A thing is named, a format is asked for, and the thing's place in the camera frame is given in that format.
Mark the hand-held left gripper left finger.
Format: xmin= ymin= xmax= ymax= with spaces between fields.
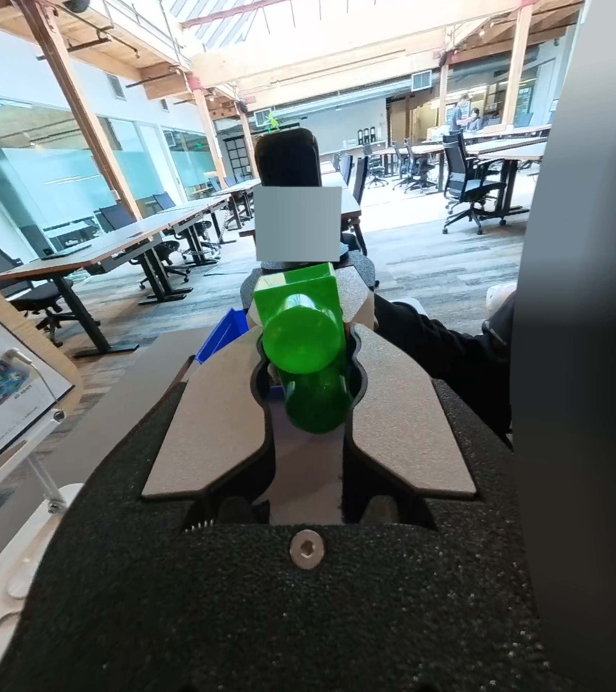
xmin=143 ymin=328 xmax=276 ymax=500

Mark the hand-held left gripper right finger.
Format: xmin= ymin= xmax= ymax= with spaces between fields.
xmin=346 ymin=323 xmax=477 ymax=498

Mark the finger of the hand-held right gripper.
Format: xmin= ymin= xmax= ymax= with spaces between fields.
xmin=335 ymin=267 xmax=378 ymax=331
xmin=243 ymin=276 xmax=263 ymax=332

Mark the blue bin with white label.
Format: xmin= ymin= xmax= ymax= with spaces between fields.
xmin=196 ymin=309 xmax=252 ymax=365

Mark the green mega block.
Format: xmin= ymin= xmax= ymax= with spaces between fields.
xmin=252 ymin=263 xmax=354 ymax=433

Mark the black office chair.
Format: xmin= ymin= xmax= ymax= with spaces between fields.
xmin=97 ymin=204 xmax=192 ymax=287
xmin=0 ymin=235 xmax=65 ymax=347
xmin=441 ymin=132 xmax=505 ymax=235

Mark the wooden background desk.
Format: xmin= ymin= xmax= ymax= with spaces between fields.
xmin=0 ymin=195 xmax=260 ymax=358

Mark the grey background table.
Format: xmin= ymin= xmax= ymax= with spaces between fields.
xmin=411 ymin=125 xmax=552 ymax=222

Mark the printed instruction sheet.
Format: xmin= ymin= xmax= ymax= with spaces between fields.
xmin=0 ymin=287 xmax=76 ymax=487

